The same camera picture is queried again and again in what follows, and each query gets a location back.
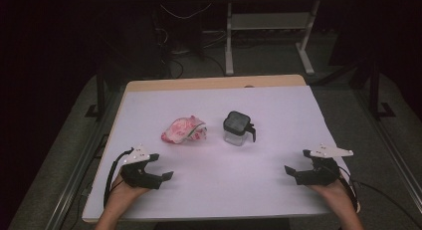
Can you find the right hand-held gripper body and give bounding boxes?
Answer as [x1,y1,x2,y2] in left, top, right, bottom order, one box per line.
[294,143,354,186]

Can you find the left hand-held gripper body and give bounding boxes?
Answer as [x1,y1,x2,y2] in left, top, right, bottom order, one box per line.
[118,143,163,190]

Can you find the red printed plastic bag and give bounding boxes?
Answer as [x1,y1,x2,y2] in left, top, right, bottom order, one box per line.
[160,115,208,144]

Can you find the clear jar with black lid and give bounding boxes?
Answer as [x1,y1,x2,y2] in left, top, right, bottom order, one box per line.
[222,111,257,147]

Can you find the person's left hand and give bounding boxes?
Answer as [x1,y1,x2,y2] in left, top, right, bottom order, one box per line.
[110,174,152,205]

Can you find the person's right hand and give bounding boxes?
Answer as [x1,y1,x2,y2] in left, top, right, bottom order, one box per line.
[306,177,353,208]

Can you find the white table sheet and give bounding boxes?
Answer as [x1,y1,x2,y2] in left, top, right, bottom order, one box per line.
[83,85,349,222]

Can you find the black metal stand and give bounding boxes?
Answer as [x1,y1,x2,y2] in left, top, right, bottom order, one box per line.
[367,59,396,119]
[84,72,107,119]

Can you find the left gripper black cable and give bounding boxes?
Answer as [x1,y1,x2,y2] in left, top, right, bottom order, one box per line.
[103,147,134,208]

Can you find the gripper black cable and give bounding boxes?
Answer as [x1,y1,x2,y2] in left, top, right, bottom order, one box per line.
[331,163,422,228]
[103,147,134,208]

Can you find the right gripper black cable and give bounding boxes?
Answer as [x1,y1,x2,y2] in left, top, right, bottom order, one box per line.
[331,163,422,228]

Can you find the aluminium floor rail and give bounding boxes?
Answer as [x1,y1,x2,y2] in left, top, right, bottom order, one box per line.
[46,90,121,230]
[353,90,422,204]

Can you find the black floor cables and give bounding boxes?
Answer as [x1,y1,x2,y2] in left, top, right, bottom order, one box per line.
[161,49,227,79]

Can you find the white metal desk frame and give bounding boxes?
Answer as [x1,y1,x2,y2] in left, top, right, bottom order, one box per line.
[212,0,352,76]

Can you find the white hanging cable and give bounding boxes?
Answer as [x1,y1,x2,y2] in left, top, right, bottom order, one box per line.
[160,2,213,21]

